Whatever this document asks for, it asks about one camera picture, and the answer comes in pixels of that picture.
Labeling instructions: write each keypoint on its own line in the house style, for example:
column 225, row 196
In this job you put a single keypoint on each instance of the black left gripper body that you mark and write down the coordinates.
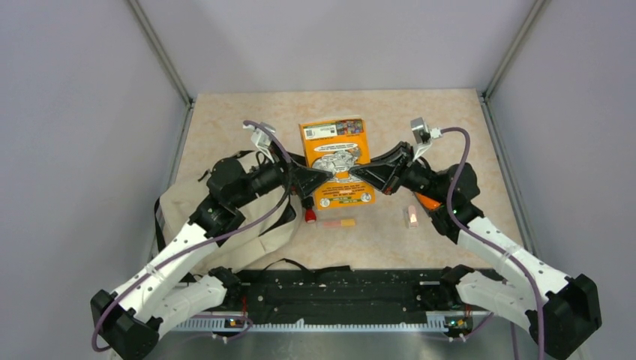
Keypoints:
column 270, row 176

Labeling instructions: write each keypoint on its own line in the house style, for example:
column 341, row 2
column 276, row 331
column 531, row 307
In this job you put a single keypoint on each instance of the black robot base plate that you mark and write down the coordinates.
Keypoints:
column 341, row 296

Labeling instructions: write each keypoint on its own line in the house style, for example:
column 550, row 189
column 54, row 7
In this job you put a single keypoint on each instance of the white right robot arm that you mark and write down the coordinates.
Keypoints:
column 558, row 311

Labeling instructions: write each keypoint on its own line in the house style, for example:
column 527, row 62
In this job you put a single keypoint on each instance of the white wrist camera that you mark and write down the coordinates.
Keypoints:
column 260, row 136
column 424, row 136

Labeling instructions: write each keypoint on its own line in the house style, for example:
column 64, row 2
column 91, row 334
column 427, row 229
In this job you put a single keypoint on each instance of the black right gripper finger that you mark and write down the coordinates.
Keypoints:
column 385, row 166
column 386, row 184

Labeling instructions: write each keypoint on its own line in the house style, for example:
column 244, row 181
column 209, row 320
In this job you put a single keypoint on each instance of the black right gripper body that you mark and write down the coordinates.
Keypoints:
column 420, row 178

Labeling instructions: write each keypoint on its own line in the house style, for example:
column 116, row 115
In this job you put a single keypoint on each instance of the red black glue bottle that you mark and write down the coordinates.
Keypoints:
column 309, row 213

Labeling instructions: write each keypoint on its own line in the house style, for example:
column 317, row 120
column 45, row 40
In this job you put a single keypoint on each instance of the orange activity book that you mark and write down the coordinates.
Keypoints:
column 336, row 145

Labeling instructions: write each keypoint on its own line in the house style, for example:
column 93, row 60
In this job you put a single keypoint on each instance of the orange curved toy track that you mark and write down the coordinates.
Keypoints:
column 427, row 203

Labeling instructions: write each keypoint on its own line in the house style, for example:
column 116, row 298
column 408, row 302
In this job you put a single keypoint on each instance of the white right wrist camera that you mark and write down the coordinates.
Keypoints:
column 424, row 136

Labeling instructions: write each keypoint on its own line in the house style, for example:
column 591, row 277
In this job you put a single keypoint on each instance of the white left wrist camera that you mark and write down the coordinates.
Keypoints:
column 260, row 136

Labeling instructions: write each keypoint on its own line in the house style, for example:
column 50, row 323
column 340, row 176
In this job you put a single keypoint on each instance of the cream canvas backpack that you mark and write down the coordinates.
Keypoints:
column 211, row 220

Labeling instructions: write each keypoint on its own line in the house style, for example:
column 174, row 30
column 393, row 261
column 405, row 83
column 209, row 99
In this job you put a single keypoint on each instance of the orange pink highlighter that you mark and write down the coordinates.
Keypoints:
column 339, row 223

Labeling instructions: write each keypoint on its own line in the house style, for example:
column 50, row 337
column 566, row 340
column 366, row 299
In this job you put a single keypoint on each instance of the aluminium frame rail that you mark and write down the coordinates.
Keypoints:
column 171, row 73

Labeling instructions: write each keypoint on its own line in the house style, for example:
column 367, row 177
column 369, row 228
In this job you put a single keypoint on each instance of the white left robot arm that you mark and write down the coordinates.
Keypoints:
column 133, row 317

